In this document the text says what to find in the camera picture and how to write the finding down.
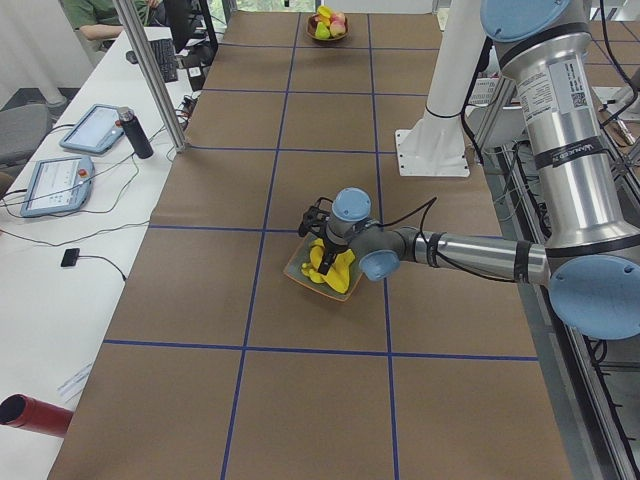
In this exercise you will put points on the large curved yellow banana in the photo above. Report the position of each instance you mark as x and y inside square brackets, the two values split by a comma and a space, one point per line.
[316, 254]

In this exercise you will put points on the small yellow banana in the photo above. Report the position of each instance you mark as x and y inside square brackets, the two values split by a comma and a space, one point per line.
[309, 271]

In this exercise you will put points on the small black square device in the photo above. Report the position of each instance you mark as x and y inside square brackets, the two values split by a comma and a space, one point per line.
[70, 257]

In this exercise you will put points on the black cylinder device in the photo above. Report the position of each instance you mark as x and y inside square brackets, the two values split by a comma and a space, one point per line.
[134, 132]

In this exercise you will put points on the upper teach pendant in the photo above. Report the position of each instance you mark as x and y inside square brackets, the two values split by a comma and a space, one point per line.
[96, 132]

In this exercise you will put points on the wicker fruit basket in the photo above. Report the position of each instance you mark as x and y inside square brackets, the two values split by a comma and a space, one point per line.
[311, 25]

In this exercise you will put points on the pink apple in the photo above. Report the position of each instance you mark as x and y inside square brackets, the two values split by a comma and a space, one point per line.
[337, 29]
[338, 18]

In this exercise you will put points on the lower teach pendant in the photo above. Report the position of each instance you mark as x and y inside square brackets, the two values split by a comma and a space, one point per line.
[58, 185]

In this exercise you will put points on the teach pendant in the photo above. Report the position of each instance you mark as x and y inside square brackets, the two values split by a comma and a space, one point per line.
[96, 132]
[58, 185]

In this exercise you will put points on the red fire extinguisher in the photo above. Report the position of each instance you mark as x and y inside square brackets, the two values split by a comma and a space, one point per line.
[24, 412]

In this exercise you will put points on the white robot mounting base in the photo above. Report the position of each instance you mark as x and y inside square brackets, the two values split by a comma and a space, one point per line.
[435, 146]

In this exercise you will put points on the grey square plate orange rim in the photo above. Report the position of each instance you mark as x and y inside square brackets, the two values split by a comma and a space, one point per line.
[293, 271]

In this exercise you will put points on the yellow starfruit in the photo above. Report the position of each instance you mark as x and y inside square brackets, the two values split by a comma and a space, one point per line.
[324, 11]

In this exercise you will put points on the black keyboard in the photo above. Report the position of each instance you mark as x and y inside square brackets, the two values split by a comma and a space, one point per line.
[164, 55]

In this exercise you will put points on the lower pink apple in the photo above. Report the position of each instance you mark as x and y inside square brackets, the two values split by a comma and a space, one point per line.
[337, 29]

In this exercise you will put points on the seated person green shirt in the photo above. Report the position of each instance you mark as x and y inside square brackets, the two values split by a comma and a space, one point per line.
[99, 19]

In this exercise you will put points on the aluminium frame post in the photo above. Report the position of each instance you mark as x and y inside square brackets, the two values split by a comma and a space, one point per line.
[140, 45]

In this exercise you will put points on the upper pink apple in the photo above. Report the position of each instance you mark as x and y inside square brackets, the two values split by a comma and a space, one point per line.
[338, 18]

